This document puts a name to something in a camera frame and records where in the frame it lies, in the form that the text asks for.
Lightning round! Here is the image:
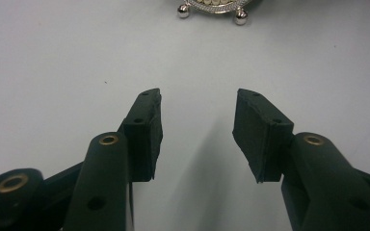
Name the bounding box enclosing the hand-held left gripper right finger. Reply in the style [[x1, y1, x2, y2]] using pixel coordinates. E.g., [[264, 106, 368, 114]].
[[231, 88, 295, 185]]

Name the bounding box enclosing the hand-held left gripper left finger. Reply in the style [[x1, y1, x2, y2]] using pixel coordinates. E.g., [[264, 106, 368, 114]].
[[118, 88, 165, 183]]

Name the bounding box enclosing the silver ornate footed container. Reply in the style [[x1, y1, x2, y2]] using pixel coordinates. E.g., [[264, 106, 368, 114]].
[[176, 0, 263, 27]]

